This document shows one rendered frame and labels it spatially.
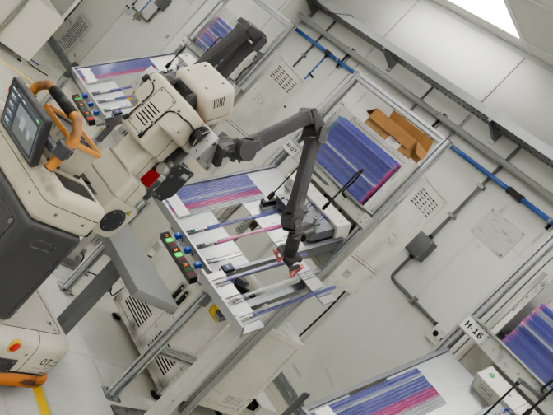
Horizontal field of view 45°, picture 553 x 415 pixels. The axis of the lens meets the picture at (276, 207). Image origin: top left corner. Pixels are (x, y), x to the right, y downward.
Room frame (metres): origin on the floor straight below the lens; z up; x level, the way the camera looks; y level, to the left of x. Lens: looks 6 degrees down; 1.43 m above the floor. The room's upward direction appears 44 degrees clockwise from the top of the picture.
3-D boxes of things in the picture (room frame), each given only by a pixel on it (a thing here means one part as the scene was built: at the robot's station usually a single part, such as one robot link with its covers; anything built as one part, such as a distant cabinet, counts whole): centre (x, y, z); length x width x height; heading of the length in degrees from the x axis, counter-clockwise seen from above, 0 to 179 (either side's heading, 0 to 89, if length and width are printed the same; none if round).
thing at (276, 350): (3.54, -0.17, 0.31); 0.70 x 0.65 x 0.62; 48
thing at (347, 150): (3.41, -0.13, 1.52); 0.51 x 0.13 x 0.27; 48
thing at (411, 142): (3.71, -0.25, 1.82); 0.68 x 0.30 x 0.20; 48
